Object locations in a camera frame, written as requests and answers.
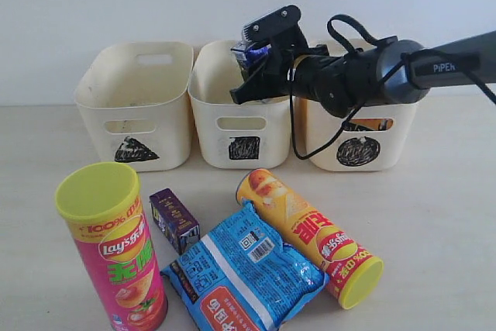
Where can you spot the small purple box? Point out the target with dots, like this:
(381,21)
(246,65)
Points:
(174,220)

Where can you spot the small blue white box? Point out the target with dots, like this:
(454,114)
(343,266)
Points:
(248,54)

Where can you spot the cream bin with square mark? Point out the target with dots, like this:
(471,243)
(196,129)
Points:
(231,136)

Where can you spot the orange snack bag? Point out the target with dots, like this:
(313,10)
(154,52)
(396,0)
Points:
(369,124)

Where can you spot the yellow Lays chips can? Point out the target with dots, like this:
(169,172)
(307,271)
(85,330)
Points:
(353,270)

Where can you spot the blue noodle bag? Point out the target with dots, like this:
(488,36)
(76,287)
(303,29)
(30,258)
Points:
(241,275)

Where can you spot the cream bin with triangle mark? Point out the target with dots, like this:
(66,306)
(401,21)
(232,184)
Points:
(134,103)

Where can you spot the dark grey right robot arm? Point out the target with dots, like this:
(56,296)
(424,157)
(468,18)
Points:
(396,72)

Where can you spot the cream bin with circle mark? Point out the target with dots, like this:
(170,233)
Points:
(352,151)

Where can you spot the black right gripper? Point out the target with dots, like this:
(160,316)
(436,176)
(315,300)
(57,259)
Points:
(301,73)

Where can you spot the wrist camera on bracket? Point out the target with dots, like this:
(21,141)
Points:
(279,28)

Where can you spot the pink Lays chips can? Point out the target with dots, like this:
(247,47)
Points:
(103,210)

